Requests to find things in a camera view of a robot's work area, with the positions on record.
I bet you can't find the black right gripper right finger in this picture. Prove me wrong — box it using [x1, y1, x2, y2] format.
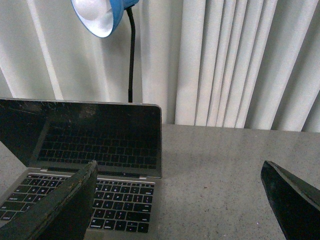
[260, 161, 320, 240]

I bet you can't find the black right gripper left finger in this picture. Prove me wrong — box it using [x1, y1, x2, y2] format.
[0, 161, 98, 240]

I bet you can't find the silver laptop with black keyboard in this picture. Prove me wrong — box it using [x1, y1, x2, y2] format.
[0, 98, 162, 240]

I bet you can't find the white pleated curtain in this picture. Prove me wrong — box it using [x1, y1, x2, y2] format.
[0, 0, 320, 132]

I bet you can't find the blue desk lamp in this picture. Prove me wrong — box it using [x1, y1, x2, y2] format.
[71, 0, 139, 103]

